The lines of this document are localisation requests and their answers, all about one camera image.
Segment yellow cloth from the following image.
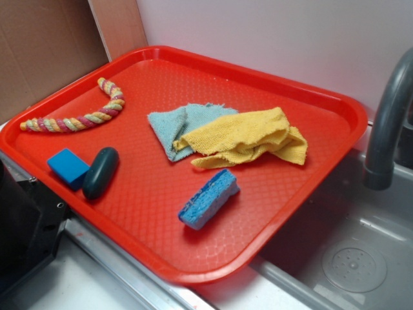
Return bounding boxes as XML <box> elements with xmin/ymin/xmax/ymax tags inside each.
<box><xmin>173</xmin><ymin>107</ymin><xmax>308</xmax><ymax>169</ymax></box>

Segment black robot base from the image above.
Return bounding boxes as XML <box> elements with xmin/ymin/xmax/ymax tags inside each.
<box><xmin>1</xmin><ymin>163</ymin><xmax>68</xmax><ymax>296</ymax></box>

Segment light blue cloth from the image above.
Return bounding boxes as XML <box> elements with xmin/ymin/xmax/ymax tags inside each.
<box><xmin>148</xmin><ymin>103</ymin><xmax>238</xmax><ymax>162</ymax></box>

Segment red plastic tray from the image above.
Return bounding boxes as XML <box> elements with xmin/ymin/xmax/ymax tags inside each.
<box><xmin>1</xmin><ymin>46</ymin><xmax>367</xmax><ymax>285</ymax></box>

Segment blue sponge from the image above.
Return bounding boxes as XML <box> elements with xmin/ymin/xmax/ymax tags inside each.
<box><xmin>178</xmin><ymin>169</ymin><xmax>240</xmax><ymax>231</ymax></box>

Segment dark green oval object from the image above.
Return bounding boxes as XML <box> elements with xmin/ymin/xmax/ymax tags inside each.
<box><xmin>82</xmin><ymin>147</ymin><xmax>119</xmax><ymax>200</ymax></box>

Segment blue rectangular block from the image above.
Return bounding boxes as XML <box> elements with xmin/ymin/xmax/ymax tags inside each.
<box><xmin>46</xmin><ymin>149</ymin><xmax>90</xmax><ymax>191</ymax></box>

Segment grey faucet spout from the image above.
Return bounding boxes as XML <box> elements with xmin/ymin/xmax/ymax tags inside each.
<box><xmin>363</xmin><ymin>49</ymin><xmax>412</xmax><ymax>191</ymax></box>

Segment grey plastic sink basin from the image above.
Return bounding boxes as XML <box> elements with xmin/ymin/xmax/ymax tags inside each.
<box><xmin>196</xmin><ymin>152</ymin><xmax>412</xmax><ymax>309</ymax></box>

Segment brown cardboard panel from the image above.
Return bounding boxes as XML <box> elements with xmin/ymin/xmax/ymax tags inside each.
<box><xmin>1</xmin><ymin>1</ymin><xmax>147</xmax><ymax>123</ymax></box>

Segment multicolour twisted rope toy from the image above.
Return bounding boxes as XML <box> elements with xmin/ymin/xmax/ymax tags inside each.
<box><xmin>19</xmin><ymin>77</ymin><xmax>125</xmax><ymax>133</ymax></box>

